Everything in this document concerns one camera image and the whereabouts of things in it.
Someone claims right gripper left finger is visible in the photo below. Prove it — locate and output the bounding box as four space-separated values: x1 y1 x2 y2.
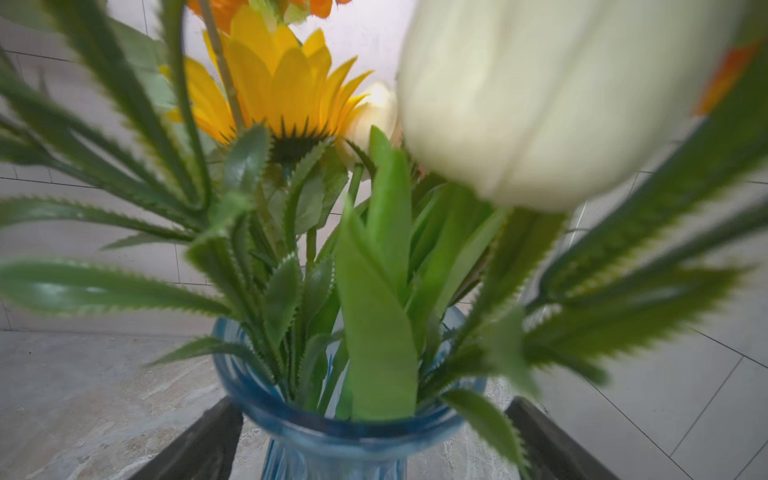
131 397 243 479

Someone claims blue purple glass vase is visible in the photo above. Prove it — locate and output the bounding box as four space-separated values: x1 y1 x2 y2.
211 305 488 480

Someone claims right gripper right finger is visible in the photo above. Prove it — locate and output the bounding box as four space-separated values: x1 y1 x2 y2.
505 396 618 480

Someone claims right vase bouquet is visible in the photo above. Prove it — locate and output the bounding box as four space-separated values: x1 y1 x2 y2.
1 1 767 475

